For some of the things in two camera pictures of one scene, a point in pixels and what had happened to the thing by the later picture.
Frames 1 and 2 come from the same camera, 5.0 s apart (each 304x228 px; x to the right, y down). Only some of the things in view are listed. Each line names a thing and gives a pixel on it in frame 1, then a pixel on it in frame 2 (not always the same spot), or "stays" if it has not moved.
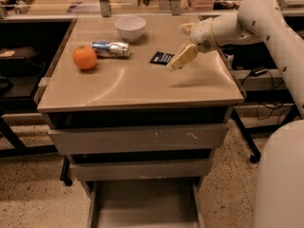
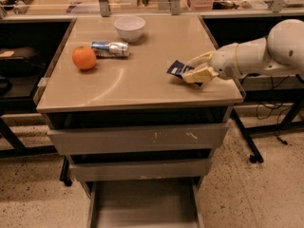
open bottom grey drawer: [145, 203] stays
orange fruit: [85, 57] stays
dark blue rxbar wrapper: [161, 58] -> [179, 68]
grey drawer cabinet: [123, 117] stays
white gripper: [202, 35] -> [224, 63]
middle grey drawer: [140, 170] stays
